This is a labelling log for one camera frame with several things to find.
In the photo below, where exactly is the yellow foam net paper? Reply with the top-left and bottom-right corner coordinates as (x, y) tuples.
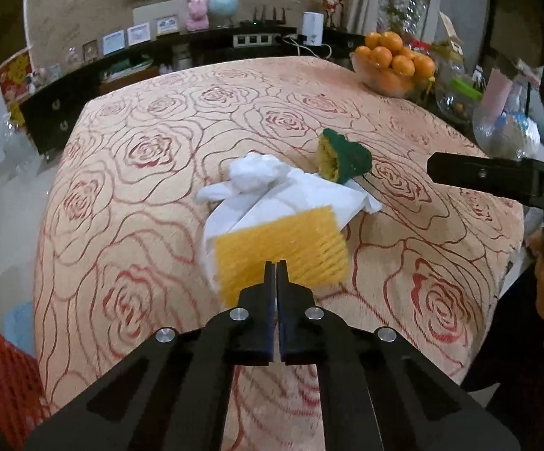
(202, 168), (382, 307)

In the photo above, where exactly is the rose patterned tablecloth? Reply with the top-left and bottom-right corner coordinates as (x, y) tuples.
(24, 57), (523, 450)

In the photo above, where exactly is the red plastic mesh basket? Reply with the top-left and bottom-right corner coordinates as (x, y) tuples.
(0, 334), (51, 450)

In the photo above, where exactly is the glass bowl of oranges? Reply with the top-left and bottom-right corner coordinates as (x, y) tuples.
(351, 30), (437, 99)

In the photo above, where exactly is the white crumpled tissue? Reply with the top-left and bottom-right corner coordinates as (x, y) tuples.
(194, 151), (295, 204)

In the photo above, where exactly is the glass vase with roses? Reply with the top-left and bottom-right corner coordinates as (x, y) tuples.
(375, 0), (444, 41)

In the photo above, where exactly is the clear water jug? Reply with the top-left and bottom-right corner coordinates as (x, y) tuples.
(1, 112), (42, 180)

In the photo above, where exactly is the white router box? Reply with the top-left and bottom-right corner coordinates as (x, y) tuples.
(302, 11), (325, 47)

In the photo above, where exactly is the black tv cabinet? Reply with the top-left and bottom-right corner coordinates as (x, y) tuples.
(17, 25), (367, 156)

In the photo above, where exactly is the red festive poster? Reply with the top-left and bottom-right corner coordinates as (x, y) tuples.
(0, 48), (33, 126)

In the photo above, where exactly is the light blue globe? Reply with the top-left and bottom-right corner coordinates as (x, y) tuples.
(207, 0), (239, 27)

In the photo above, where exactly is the pink plush toy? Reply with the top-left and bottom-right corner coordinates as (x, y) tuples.
(186, 0), (210, 32)

